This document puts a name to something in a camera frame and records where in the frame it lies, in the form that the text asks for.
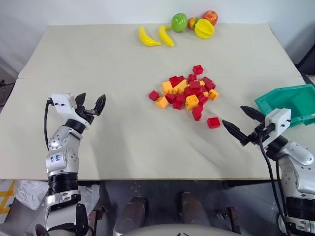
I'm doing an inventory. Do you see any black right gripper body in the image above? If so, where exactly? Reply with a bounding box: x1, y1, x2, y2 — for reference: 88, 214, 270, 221
240, 123, 275, 148

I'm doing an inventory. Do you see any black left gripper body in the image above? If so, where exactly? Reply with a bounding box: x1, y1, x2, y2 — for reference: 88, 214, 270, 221
75, 105, 99, 126

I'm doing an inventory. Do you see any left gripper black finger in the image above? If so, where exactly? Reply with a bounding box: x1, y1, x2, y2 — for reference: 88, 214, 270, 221
74, 92, 87, 109
92, 93, 107, 117

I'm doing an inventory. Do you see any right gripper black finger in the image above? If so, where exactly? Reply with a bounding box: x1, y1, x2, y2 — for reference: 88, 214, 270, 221
221, 119, 250, 146
240, 105, 267, 124

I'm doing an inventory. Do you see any green plastic bin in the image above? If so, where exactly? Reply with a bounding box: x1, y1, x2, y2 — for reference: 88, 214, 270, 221
254, 84, 315, 129

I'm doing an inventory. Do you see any yellow toy banana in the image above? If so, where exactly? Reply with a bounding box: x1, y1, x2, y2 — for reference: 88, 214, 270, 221
137, 25, 162, 48
158, 24, 176, 48

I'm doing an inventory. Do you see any dark rounded cylinder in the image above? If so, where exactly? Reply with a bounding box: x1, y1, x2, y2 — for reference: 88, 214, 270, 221
180, 191, 212, 227
115, 196, 149, 235

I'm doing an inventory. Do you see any yellow toy starfruit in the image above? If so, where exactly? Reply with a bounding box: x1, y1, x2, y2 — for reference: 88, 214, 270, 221
193, 18, 216, 40

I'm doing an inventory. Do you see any crumpled white plastic sheet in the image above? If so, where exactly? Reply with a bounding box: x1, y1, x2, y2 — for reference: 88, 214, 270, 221
14, 180, 50, 211

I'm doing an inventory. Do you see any red toy apple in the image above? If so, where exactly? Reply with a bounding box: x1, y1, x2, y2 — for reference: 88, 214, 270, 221
202, 10, 219, 27

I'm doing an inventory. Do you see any small red-yellow toy peach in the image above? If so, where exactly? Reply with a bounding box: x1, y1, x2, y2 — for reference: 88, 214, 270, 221
187, 16, 200, 30

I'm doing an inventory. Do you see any green toy apple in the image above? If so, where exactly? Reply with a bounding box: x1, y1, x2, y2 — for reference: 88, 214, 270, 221
171, 12, 189, 33

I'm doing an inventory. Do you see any silver robot torso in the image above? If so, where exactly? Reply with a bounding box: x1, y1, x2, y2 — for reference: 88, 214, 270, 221
126, 222, 238, 236

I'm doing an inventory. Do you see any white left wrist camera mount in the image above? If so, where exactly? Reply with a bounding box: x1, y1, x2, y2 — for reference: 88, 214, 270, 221
46, 92, 91, 130

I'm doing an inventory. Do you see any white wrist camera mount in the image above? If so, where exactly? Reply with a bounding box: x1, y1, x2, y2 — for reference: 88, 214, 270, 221
46, 92, 91, 130
263, 108, 292, 148

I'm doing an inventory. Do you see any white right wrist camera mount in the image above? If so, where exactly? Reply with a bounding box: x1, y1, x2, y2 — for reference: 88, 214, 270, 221
263, 108, 292, 148

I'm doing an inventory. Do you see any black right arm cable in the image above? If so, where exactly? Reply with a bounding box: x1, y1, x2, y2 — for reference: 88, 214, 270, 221
257, 136, 291, 236

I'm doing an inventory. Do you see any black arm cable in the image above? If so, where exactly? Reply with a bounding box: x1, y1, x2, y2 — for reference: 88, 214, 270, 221
257, 136, 291, 236
43, 97, 54, 152

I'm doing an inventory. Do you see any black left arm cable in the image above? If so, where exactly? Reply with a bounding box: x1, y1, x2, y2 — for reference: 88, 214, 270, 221
43, 97, 54, 152

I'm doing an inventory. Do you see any rusty metal table bracket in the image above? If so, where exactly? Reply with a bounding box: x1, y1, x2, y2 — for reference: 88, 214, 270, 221
213, 206, 241, 235

